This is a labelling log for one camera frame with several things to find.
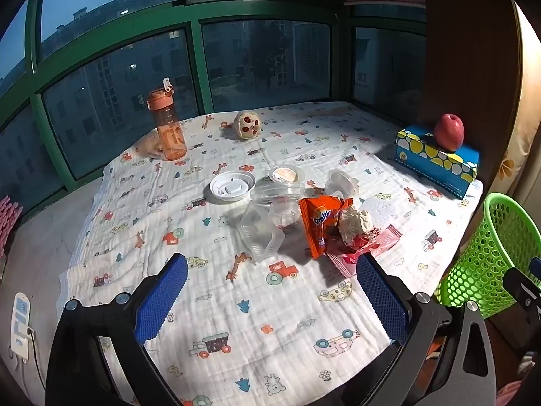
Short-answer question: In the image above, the pudding cup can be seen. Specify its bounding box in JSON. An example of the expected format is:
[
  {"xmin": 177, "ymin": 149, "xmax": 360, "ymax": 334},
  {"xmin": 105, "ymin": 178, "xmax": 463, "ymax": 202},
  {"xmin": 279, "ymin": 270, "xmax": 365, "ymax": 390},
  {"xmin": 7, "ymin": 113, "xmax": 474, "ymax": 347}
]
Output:
[{"xmin": 269, "ymin": 165, "xmax": 305, "ymax": 184}]

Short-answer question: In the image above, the pink wrapper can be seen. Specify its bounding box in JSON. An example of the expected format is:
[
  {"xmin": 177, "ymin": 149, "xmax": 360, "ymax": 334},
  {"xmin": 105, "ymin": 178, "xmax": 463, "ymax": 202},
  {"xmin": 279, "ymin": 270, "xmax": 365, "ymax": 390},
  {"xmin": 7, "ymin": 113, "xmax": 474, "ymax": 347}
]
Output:
[{"xmin": 327, "ymin": 224, "xmax": 401, "ymax": 277}]

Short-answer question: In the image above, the blue tissue box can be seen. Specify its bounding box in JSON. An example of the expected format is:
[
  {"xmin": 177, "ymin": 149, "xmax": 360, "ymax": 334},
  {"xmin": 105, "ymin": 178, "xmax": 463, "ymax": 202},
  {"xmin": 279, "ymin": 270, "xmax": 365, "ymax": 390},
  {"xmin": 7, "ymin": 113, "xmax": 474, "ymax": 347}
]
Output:
[{"xmin": 395, "ymin": 124, "xmax": 480, "ymax": 200}]

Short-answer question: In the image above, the printed blanket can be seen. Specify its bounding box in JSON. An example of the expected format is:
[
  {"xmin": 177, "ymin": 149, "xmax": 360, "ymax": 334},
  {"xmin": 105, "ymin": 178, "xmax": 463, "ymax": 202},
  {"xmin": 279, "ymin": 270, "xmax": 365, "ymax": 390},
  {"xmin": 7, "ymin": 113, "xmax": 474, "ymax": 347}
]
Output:
[{"xmin": 57, "ymin": 102, "xmax": 484, "ymax": 406}]

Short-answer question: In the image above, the pink cloth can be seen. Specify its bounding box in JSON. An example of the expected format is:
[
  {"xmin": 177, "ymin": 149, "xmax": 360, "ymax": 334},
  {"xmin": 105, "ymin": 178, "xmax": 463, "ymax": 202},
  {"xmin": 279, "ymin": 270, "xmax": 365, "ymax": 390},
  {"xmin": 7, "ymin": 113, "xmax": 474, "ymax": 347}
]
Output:
[{"xmin": 495, "ymin": 383, "xmax": 527, "ymax": 406}]

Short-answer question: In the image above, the brown wooden panel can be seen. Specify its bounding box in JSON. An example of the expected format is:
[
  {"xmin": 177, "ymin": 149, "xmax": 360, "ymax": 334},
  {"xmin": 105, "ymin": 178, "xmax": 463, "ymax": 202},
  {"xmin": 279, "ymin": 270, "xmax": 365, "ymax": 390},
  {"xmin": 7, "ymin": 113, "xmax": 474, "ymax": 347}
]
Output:
[{"xmin": 423, "ymin": 0, "xmax": 525, "ymax": 204}]

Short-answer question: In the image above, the orange water bottle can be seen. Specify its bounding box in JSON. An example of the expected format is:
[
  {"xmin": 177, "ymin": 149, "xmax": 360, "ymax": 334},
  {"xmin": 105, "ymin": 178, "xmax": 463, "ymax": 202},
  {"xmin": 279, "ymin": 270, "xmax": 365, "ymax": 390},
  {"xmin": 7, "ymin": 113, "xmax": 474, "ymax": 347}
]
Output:
[{"xmin": 146, "ymin": 77, "xmax": 188, "ymax": 161}]

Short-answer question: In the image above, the floral curtain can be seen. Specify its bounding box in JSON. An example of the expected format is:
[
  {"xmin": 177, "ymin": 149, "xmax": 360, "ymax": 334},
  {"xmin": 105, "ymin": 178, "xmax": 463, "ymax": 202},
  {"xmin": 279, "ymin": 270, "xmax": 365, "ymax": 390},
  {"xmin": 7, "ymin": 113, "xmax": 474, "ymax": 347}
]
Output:
[{"xmin": 496, "ymin": 0, "xmax": 541, "ymax": 221}]

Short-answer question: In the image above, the white napkin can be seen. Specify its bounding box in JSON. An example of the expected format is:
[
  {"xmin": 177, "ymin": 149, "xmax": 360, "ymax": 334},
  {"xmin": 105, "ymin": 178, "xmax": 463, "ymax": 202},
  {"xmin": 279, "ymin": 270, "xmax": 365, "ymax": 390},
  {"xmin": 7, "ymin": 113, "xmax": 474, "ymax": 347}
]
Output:
[{"xmin": 359, "ymin": 198, "xmax": 402, "ymax": 229}]

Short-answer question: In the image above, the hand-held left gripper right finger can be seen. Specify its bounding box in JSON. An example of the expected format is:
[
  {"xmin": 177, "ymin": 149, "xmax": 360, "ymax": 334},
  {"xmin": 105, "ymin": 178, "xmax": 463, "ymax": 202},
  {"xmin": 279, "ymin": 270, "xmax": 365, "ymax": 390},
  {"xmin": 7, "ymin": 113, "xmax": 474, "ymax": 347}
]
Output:
[{"xmin": 356, "ymin": 253, "xmax": 497, "ymax": 406}]

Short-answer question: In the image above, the white power strip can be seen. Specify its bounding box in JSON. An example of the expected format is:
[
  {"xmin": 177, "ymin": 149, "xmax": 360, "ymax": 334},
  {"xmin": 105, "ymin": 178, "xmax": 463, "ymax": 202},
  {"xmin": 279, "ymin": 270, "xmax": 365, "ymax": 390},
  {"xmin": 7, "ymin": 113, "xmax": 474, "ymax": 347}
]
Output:
[{"xmin": 9, "ymin": 293, "xmax": 32, "ymax": 363}]

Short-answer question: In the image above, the clear plastic tub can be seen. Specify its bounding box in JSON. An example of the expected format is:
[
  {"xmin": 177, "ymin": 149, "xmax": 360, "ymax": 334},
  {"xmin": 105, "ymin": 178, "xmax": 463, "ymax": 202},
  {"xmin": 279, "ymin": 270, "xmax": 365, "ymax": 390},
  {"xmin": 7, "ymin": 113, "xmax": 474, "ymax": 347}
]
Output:
[{"xmin": 325, "ymin": 169, "xmax": 361, "ymax": 197}]

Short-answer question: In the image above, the green mesh basket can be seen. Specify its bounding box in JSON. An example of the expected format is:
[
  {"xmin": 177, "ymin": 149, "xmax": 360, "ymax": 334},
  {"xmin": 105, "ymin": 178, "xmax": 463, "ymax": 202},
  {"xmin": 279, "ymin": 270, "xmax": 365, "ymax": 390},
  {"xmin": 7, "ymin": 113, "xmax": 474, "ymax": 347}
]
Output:
[{"xmin": 435, "ymin": 192, "xmax": 541, "ymax": 320}]

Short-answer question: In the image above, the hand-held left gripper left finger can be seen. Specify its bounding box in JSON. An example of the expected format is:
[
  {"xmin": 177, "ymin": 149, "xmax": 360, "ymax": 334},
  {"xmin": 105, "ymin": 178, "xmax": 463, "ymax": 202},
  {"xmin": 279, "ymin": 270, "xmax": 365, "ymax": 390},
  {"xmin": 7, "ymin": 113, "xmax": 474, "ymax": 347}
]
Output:
[{"xmin": 46, "ymin": 253, "xmax": 189, "ymax": 406}]

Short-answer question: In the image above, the red apple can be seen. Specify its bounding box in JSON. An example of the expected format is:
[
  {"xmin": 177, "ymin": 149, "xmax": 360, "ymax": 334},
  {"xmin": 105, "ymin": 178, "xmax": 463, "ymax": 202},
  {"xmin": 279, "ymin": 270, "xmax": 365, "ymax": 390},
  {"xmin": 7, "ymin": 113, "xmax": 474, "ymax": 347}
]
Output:
[{"xmin": 435, "ymin": 114, "xmax": 465, "ymax": 152}]

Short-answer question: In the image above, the paper ball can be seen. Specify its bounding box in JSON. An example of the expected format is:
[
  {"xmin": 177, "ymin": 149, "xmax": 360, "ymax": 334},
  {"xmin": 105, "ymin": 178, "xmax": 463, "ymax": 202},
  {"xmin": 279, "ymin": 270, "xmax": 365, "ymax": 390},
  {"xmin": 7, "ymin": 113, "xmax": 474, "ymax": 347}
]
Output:
[{"xmin": 338, "ymin": 207, "xmax": 373, "ymax": 248}]

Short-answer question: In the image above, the clear plastic cup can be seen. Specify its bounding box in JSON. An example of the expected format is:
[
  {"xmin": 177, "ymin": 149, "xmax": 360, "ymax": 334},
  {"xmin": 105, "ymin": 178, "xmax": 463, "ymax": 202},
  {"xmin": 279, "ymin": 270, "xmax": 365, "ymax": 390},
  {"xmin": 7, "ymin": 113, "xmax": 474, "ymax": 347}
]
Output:
[{"xmin": 269, "ymin": 197, "xmax": 303, "ymax": 238}]

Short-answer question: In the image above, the clear round lid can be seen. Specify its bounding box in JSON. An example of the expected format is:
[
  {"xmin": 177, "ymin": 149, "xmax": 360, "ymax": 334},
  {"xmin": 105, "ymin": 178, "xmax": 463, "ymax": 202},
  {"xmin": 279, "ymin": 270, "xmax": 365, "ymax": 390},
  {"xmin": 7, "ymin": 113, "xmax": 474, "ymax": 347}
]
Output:
[{"xmin": 249, "ymin": 182, "xmax": 306, "ymax": 208}]

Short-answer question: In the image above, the beige plush toy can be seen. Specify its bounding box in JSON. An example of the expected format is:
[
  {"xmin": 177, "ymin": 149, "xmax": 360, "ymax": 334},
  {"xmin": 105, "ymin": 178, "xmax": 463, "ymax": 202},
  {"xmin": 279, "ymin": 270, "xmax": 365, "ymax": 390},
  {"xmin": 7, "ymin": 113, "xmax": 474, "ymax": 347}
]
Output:
[{"xmin": 234, "ymin": 110, "xmax": 262, "ymax": 140}]

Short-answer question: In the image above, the clear rectangular plastic container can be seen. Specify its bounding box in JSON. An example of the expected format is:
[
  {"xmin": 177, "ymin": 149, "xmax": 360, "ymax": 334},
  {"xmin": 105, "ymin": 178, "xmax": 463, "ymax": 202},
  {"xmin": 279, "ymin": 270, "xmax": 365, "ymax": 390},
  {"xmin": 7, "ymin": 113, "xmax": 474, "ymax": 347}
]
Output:
[{"xmin": 240, "ymin": 199, "xmax": 286, "ymax": 264}]

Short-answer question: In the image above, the white round lid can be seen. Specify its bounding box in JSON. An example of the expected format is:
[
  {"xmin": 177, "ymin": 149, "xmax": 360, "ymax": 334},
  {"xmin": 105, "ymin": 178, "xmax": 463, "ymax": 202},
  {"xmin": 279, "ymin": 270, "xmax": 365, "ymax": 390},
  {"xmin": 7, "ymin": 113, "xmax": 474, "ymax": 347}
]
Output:
[{"xmin": 210, "ymin": 170, "xmax": 257, "ymax": 201}]

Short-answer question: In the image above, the pink ribbed object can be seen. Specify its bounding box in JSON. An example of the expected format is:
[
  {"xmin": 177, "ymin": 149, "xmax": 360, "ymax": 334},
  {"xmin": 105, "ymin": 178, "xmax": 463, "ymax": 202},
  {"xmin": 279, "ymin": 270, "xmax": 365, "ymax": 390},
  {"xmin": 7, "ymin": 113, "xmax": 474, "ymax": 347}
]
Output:
[{"xmin": 0, "ymin": 196, "xmax": 24, "ymax": 258}]

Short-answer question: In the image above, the green window frame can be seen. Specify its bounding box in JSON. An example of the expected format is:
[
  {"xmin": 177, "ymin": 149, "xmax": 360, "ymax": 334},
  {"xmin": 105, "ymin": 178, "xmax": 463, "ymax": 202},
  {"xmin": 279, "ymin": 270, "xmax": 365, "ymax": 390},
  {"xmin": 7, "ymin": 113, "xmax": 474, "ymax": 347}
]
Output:
[{"xmin": 0, "ymin": 0, "xmax": 423, "ymax": 221}]

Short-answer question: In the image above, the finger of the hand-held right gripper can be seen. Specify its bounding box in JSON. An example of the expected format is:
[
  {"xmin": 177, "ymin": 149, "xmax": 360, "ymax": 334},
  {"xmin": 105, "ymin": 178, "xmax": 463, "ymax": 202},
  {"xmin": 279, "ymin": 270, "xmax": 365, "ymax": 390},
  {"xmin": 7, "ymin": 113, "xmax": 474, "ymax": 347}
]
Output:
[{"xmin": 503, "ymin": 256, "xmax": 541, "ymax": 318}]

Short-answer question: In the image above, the orange snack wrapper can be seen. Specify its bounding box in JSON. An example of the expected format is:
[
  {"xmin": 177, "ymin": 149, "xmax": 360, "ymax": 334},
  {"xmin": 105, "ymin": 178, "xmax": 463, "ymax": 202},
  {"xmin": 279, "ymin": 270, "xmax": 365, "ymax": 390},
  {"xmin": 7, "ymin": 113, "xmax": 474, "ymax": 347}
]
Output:
[{"xmin": 298, "ymin": 195, "xmax": 354, "ymax": 260}]

